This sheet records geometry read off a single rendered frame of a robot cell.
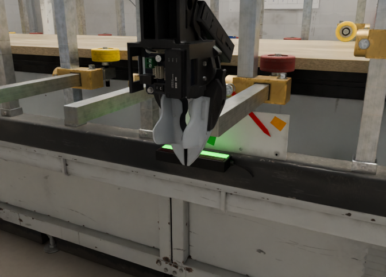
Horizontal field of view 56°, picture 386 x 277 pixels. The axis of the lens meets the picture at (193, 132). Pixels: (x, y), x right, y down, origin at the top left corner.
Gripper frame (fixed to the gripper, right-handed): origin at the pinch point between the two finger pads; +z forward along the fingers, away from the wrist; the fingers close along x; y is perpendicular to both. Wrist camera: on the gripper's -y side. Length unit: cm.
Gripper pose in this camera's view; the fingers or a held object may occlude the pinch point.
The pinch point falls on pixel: (189, 153)
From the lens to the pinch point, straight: 45.2
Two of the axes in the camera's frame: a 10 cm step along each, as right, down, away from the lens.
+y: -4.3, 2.7, -8.6
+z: 0.0, 9.5, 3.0
